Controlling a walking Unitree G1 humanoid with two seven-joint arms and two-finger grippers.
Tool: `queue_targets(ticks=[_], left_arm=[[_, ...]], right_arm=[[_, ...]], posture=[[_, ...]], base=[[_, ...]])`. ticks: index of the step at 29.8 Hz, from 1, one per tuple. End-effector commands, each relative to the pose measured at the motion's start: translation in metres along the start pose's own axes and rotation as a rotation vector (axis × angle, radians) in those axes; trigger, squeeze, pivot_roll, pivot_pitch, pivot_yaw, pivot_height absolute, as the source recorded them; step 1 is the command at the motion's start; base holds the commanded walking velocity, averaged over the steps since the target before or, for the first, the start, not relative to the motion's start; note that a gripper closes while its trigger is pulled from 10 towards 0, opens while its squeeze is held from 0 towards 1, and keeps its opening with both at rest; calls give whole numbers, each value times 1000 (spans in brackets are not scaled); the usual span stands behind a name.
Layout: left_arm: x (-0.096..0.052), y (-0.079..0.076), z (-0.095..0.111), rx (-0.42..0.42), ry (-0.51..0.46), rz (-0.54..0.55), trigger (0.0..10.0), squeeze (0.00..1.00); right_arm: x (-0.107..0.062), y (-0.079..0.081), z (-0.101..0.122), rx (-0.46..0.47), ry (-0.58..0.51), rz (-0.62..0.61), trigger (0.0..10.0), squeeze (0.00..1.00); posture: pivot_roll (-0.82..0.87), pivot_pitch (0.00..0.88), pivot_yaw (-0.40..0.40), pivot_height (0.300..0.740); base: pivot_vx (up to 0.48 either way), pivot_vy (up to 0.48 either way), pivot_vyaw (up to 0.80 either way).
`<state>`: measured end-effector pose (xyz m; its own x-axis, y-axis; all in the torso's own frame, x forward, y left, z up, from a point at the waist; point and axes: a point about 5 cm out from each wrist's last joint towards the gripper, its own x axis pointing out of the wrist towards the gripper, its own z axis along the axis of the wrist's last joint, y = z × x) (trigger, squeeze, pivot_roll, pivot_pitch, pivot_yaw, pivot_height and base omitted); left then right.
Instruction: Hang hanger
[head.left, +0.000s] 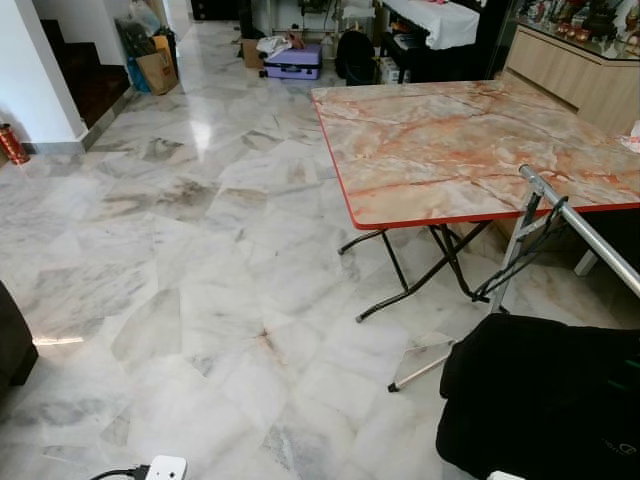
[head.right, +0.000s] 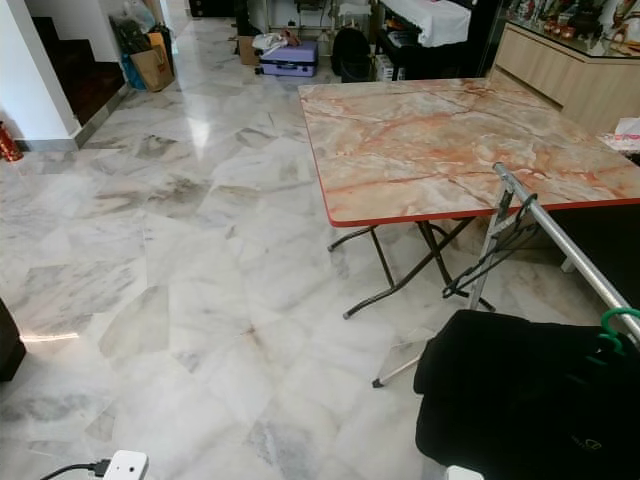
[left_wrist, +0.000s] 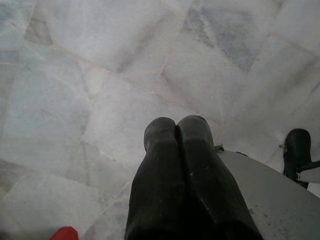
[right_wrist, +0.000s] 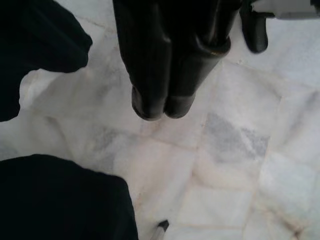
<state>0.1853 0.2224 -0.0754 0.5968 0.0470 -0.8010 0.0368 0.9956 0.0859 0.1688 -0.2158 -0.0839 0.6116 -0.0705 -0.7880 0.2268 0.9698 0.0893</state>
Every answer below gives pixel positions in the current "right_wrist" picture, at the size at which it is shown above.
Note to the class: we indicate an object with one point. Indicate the silver clothes rack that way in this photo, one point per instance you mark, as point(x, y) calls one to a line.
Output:
point(162, 228)

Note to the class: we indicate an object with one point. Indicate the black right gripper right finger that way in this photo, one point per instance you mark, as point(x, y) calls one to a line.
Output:
point(190, 70)

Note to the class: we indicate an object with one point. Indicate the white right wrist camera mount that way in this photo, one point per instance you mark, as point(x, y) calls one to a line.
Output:
point(287, 10)

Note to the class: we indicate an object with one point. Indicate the plain black garment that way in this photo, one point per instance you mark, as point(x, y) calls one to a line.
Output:
point(37, 37)

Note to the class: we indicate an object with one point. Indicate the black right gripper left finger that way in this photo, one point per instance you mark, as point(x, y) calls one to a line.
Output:
point(147, 75)

